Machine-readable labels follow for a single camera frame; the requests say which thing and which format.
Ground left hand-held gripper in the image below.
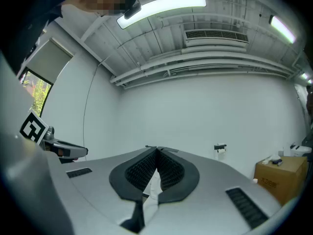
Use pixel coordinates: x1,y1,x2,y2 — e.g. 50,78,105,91
19,109,89,164

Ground white cloth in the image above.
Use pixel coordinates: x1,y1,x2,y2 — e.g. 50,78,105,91
262,155,282,165

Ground window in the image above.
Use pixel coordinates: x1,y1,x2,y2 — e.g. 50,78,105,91
21,68,53,118

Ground short ceiling light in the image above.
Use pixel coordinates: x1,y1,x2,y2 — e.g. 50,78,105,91
268,15,297,44

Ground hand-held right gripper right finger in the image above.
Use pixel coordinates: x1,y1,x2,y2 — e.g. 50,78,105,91
157,146,200,204

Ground white ceiling pipes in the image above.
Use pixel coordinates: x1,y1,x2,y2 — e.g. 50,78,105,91
109,56,295,91

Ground white toilet seat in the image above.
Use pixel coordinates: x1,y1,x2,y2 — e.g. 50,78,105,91
142,168,164,223

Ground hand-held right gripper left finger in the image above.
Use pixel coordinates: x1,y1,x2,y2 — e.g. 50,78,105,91
109,146,157,234

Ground brown cardboard box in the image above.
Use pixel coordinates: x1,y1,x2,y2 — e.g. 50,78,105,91
253,156,309,206

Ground long ceiling light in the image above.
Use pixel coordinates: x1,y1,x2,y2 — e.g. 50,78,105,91
116,0,207,30

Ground black head-worn camera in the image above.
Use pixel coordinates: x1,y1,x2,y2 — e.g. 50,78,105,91
123,0,143,20

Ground grey roller blind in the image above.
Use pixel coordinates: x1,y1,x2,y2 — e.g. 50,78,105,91
25,38,74,84

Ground person's dark clothing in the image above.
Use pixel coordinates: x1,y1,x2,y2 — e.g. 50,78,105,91
0,0,82,76

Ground thin wall cable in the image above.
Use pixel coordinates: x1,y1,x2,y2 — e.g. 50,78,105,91
82,62,104,158

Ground white air conditioner unit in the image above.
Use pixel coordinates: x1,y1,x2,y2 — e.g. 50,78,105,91
182,29,250,54

